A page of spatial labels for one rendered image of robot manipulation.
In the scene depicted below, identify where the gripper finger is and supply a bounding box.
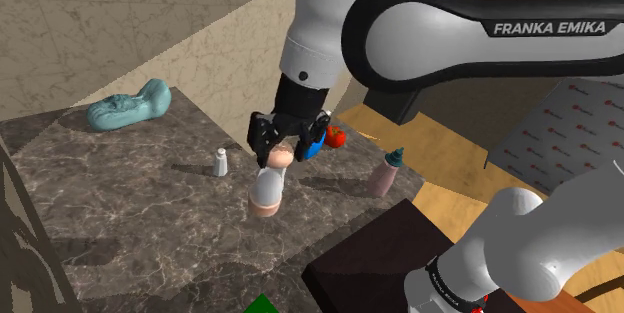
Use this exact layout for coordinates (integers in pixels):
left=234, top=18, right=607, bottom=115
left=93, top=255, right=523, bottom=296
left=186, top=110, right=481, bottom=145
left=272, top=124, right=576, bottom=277
left=246, top=111, right=281, bottom=170
left=293, top=113, right=329, bottom=161

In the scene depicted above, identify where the pink and white cylinder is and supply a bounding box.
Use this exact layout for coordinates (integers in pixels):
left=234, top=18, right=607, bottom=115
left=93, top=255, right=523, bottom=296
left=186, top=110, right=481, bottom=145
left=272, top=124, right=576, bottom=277
left=246, top=143, right=297, bottom=220

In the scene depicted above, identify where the pink bottle with teal cap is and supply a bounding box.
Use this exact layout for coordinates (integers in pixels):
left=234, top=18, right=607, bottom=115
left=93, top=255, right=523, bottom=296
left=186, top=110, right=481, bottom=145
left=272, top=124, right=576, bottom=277
left=365, top=146, right=406, bottom=199

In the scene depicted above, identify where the blue round object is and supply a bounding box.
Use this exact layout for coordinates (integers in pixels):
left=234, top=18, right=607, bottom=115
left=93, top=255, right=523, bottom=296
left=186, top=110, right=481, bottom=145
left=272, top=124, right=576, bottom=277
left=303, top=128, right=327, bottom=162

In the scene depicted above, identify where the teal bust figure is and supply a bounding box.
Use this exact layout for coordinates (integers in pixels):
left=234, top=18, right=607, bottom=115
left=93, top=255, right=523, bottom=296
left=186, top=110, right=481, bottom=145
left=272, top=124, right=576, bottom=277
left=86, top=77, right=173, bottom=133

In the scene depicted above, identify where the white salt shaker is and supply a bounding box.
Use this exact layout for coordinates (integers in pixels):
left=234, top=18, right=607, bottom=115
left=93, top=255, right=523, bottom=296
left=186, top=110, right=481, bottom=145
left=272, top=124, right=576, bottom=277
left=211, top=147, right=230, bottom=178

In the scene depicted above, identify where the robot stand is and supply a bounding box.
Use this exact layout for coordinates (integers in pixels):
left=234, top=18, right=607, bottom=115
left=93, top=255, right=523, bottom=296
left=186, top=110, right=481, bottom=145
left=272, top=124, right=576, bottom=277
left=300, top=197, right=529, bottom=313

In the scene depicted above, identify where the grey block with red marks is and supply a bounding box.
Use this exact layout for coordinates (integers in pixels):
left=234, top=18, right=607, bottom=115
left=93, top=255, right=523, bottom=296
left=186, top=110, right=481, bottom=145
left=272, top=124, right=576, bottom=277
left=483, top=76, right=624, bottom=197

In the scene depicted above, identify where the green object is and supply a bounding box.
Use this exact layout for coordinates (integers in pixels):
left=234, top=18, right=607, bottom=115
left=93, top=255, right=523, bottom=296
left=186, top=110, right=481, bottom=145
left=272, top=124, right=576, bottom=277
left=242, top=293, right=281, bottom=313

